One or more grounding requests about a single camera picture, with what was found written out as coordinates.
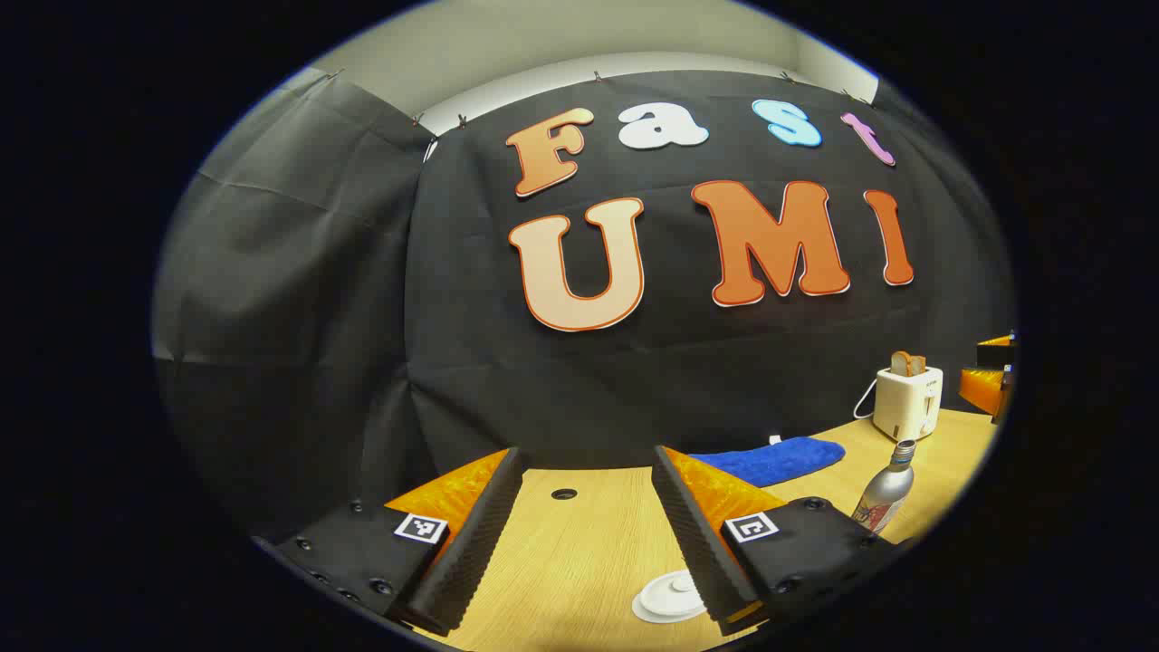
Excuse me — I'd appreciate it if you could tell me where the silver water bottle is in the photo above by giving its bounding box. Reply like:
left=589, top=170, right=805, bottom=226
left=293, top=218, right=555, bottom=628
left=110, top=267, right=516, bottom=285
left=851, top=439, right=917, bottom=535

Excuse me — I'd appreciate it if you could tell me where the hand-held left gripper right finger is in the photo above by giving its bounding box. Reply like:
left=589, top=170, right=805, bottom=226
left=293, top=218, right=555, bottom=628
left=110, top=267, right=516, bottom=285
left=652, top=445, right=917, bottom=637

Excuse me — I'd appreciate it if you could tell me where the black backdrop cloth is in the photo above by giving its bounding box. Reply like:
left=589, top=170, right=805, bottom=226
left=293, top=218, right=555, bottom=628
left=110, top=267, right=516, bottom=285
left=152, top=68, right=1015, bottom=544

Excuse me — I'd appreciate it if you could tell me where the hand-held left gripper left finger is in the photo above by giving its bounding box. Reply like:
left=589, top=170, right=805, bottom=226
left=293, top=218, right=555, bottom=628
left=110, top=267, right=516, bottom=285
left=254, top=446, right=528, bottom=638

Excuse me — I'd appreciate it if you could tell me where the blue towel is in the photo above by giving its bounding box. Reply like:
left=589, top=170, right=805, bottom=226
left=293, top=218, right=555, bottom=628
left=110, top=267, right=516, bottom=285
left=688, top=436, right=848, bottom=488

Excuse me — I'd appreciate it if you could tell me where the white toaster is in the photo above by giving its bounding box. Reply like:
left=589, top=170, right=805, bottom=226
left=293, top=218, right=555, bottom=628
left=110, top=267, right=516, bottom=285
left=873, top=367, right=944, bottom=443

